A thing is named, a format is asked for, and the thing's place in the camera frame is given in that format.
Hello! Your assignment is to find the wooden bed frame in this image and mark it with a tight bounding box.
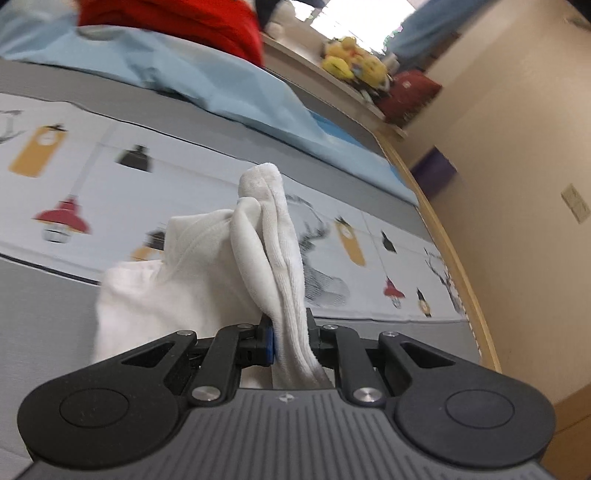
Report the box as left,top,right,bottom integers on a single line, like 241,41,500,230
373,131,502,374

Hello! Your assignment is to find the white window shelf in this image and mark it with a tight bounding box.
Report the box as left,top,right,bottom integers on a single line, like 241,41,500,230
261,36,410,140

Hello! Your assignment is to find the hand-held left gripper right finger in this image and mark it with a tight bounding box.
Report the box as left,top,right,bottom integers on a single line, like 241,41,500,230
305,308,463,407

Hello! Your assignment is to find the blue cloth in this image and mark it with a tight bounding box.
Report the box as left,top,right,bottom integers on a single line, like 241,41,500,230
390,0,488,71

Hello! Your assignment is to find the purple box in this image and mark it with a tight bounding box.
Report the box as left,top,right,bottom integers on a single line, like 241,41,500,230
410,145,458,197

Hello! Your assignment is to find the beige wall outlet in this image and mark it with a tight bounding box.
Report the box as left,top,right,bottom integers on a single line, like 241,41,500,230
560,183,591,225

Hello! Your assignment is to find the pile of yellow plush toys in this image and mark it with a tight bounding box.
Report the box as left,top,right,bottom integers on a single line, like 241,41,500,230
320,36,391,89

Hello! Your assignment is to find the light blue blanket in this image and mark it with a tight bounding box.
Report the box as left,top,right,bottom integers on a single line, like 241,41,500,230
0,4,419,206

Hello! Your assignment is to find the red blanket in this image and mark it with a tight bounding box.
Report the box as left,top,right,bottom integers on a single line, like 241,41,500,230
76,0,265,68

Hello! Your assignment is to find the white small garment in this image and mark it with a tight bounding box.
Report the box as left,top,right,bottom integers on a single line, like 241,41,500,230
92,162,336,391

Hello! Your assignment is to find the red bag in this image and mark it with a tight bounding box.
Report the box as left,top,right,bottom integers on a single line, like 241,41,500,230
376,69,443,126

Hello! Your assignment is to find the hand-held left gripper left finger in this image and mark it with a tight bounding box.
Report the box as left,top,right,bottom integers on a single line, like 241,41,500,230
117,314,278,407

